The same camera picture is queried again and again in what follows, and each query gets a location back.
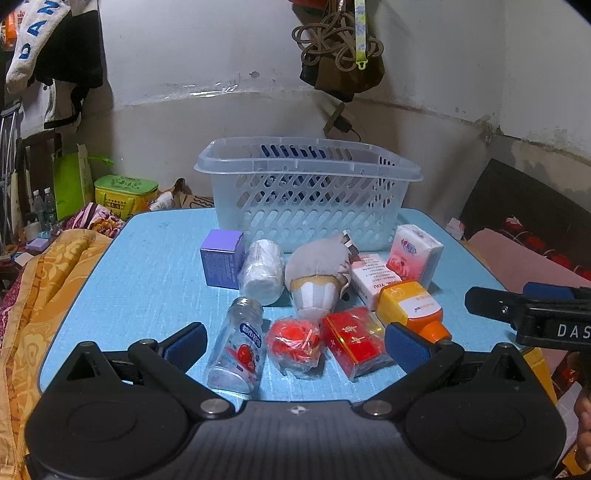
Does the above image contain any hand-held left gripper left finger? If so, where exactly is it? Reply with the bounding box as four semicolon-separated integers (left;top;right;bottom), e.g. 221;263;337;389
67;322;236;421

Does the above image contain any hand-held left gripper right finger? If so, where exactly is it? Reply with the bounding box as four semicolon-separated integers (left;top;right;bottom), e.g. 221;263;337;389
360;322;527;420

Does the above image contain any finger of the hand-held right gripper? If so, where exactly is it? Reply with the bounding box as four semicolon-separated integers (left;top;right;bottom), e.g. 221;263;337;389
523;282;591;303
464;286;536;330

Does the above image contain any yellow bottle with orange cap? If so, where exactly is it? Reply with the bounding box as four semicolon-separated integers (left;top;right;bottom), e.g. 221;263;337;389
375;281;452;344

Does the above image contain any glass bottle with strawberry label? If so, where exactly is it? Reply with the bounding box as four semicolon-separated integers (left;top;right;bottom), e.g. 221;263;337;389
205;296;267;394

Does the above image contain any red box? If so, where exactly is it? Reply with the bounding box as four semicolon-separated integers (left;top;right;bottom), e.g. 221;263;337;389
321;308;393;379

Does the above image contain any white and pink box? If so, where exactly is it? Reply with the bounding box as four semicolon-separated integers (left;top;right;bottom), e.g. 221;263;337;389
351;253;402;311

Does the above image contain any purple box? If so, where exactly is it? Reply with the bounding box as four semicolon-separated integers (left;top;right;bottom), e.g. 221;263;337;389
199;229;245;289

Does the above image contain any pink tissue pack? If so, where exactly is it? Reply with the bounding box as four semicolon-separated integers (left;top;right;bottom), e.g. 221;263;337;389
387;224;445;284

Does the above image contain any white roll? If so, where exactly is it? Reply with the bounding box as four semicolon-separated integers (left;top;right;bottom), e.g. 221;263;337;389
239;239;286;306

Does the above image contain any red ball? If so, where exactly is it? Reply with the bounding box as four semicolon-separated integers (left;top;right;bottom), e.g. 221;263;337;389
265;316;326;380

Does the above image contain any grey and cream plush toy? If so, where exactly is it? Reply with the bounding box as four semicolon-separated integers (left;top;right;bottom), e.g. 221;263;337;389
284;231;361;321

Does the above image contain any clear plastic basket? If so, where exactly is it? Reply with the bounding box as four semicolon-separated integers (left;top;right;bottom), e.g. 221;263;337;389
194;137;424;254

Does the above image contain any pink cloth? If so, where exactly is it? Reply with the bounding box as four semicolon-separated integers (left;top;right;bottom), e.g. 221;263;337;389
466;228;591;296

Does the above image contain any red and black plaid blanket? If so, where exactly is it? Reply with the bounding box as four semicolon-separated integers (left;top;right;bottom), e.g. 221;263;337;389
501;215;591;283

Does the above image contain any dark wooden headboard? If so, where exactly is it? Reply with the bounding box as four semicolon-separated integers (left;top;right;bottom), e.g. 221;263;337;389
459;158;591;273

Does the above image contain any brown cardboard piece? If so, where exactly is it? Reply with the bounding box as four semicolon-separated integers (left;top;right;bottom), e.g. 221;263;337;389
173;178;215;210

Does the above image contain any red floral blanket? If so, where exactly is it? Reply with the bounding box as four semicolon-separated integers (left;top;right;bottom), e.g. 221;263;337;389
65;203;126;237

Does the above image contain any green tin box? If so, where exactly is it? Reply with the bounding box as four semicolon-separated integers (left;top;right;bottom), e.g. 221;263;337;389
95;174;159;220

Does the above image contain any green paper bag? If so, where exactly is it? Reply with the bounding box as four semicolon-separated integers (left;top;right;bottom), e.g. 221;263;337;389
52;144;114;220

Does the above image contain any dark wooden chair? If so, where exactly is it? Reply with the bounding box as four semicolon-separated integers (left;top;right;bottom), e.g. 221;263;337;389
21;131;63;217

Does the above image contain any hanging brown bag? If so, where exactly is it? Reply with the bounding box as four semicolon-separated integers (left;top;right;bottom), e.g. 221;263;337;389
299;0;385;102

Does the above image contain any metal crutch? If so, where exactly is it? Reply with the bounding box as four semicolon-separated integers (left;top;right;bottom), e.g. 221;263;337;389
0;104;24;185

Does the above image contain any black and white lettered jacket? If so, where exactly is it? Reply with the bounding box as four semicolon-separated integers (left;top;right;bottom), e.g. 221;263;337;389
4;0;105;130

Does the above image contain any hanging colourful plastic bag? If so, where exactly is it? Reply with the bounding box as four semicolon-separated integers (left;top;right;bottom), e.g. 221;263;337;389
1;9;24;51

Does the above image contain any black wall charger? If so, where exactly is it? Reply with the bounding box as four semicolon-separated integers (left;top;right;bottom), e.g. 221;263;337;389
335;117;363;141

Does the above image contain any wooden wall block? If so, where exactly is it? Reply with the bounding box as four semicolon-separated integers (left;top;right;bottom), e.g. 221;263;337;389
323;102;347;136

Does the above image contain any yellow-green strap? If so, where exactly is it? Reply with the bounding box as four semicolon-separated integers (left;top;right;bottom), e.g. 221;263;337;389
353;0;370;70

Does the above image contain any coiled beige cord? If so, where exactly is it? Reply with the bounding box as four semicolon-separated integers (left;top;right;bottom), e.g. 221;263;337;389
292;11;384;72

